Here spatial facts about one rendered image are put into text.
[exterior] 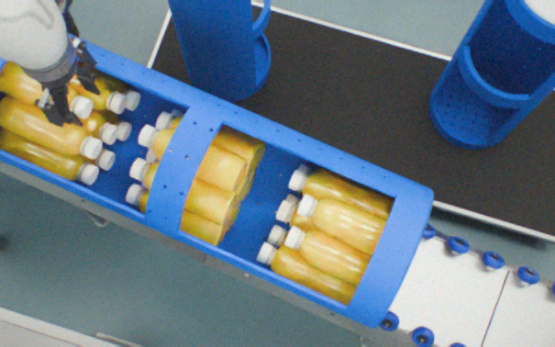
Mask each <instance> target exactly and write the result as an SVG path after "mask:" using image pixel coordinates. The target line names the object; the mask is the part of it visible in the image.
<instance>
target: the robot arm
mask: <svg viewBox="0 0 555 347"><path fill-rule="evenodd" d="M75 55H77V56H78V58H79V60H80V61H81V62H82V63H83V67H81V66H78V60H77V56H75ZM0 58H2V59H4V60H6V61H13V62H14V63H15V64H16V65H17V66H18V67H19V68H20V69H21V70H23V71H24V72H25V73H26V74H27V75H28V77H29V78H31V79H33V80H37V81H38V82H39V83H40V84H41V89H42V92H43V95H42V97H41V98H40V99H36V101H34V106H37V107H40V109H41V110H42V112H43V113H44V115H45V117H46V118H47V120H48V121H49V122H50V123H52V124H54V125H56V126H58V127H62V128H63V127H64V125H65V123H67V124H69V125H71V124H73V125H76V126H79V127H82V126H83V123H82V121H81V120H80V119H79V117H78V116H77V115H76V113H75V112H72V111H71V110H70V109H69V102H68V96H67V95H68V94H69V87H68V85H69V82H70V80H71V79H72V78H73V77H74V75H77V76H76V77H77V78H78V80H79V81H80V83H81V84H82V86H83V88H84V90H85V91H87V92H90V93H92V94H95V95H98V96H99V95H100V92H99V90H98V87H97V86H96V84H95V82H94V81H95V79H96V77H97V74H96V73H95V72H93V68H95V67H96V66H97V62H96V60H95V59H94V57H93V55H92V54H91V53H89V52H88V50H87V49H86V46H85V41H82V40H80V39H77V38H74V37H71V38H70V37H69V35H68V32H67V29H66V24H65V21H63V18H62V15H61V11H60V9H59V8H58V7H57V5H56V4H55V1H54V0H0ZM50 97H52V101H51V98H50Z"/></svg>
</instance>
